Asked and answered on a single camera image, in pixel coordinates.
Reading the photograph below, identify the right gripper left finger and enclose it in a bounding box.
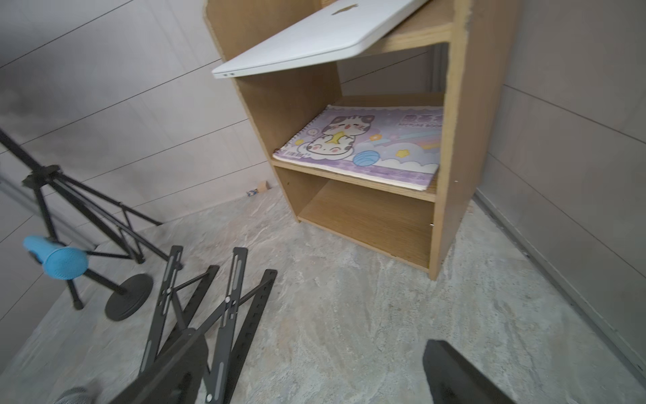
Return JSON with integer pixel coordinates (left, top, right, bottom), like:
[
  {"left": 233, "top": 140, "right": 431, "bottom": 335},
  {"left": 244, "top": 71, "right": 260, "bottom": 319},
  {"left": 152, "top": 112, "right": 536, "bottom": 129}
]
[{"left": 111, "top": 328, "right": 208, "bottom": 404}]

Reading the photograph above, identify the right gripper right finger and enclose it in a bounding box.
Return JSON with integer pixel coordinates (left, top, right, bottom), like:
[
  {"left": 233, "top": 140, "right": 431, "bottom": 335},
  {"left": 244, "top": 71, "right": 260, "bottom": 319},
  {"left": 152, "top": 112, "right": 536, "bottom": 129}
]
[{"left": 422, "top": 340, "right": 515, "bottom": 404}]

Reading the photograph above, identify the silver laptop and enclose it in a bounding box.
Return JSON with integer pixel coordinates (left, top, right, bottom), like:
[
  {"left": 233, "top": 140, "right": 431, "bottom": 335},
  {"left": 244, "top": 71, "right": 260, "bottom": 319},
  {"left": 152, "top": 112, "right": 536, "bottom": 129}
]
[{"left": 212, "top": 0, "right": 426, "bottom": 78}]

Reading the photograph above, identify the black folding laptop stand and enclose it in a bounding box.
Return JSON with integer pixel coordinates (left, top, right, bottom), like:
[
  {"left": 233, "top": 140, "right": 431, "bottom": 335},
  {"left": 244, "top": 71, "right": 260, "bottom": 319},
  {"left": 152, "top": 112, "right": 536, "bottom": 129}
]
[{"left": 137, "top": 246, "right": 278, "bottom": 403}]

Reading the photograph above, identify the black round-base microphone stand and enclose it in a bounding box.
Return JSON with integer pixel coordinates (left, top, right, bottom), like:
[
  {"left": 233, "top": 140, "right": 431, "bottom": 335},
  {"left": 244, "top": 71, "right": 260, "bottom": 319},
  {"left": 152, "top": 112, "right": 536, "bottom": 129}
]
[{"left": 29, "top": 249, "right": 155, "bottom": 323}]

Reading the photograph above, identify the purple cat sketchbook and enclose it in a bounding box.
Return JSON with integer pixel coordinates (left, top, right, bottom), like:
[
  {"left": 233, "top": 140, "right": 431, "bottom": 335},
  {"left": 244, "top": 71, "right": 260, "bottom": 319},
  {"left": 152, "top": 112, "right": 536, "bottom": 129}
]
[{"left": 274, "top": 105, "right": 443, "bottom": 191}]

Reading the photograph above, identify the black perforated music stand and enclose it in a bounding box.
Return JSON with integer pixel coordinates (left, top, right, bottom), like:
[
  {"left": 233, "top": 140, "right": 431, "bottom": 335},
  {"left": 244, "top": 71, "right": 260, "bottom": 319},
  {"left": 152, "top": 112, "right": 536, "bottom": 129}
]
[{"left": 0, "top": 128, "right": 183, "bottom": 311}]

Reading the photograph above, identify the wooden shelf unit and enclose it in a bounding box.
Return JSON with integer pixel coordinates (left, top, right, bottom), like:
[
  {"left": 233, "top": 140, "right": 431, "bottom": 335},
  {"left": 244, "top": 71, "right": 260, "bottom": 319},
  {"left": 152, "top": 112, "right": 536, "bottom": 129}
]
[{"left": 233, "top": 1, "right": 521, "bottom": 279}]

